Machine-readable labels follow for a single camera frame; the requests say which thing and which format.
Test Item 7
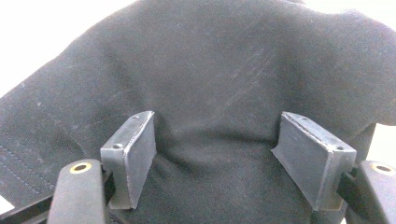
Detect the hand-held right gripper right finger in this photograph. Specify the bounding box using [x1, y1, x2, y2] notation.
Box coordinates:
[271, 111, 358, 212]

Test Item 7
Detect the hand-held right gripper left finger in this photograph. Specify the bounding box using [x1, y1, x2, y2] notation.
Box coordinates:
[100, 110, 158, 210]

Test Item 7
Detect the black tank top white trim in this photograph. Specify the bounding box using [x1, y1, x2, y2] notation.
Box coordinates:
[0, 0, 396, 224]

